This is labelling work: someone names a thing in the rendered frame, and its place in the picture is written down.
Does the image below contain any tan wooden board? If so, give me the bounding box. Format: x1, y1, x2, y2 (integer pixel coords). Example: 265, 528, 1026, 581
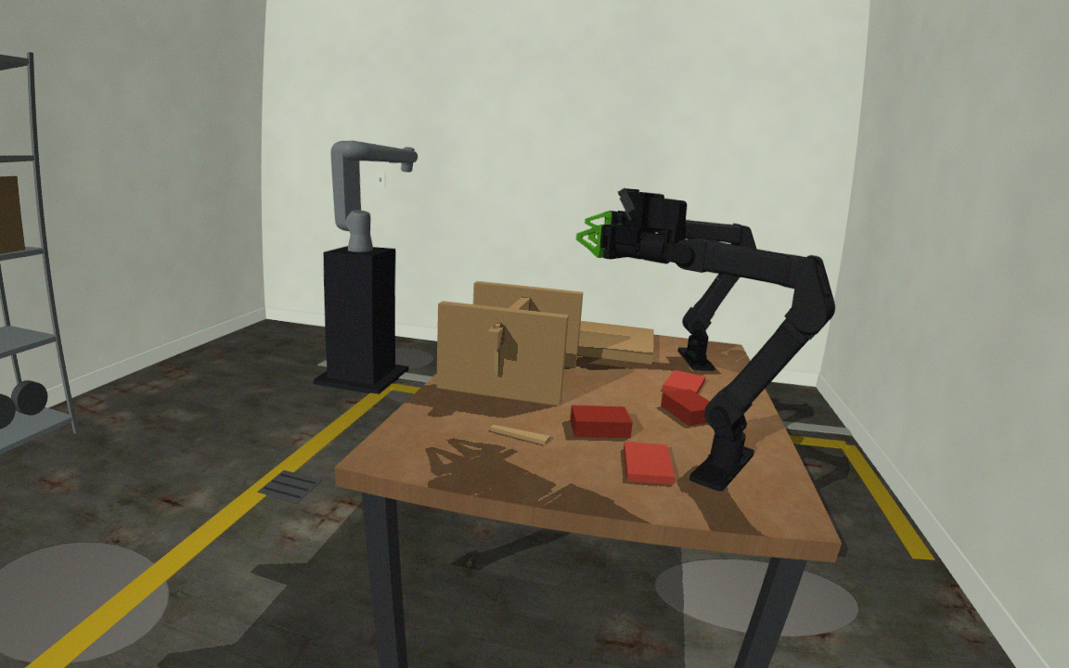
437, 302, 569, 405
472, 281, 583, 368

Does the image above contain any tan wooden rail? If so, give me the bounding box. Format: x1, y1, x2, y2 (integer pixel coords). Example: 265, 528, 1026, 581
486, 297, 531, 349

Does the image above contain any tan flat square board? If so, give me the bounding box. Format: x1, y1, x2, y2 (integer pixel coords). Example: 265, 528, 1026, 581
578, 321, 654, 366

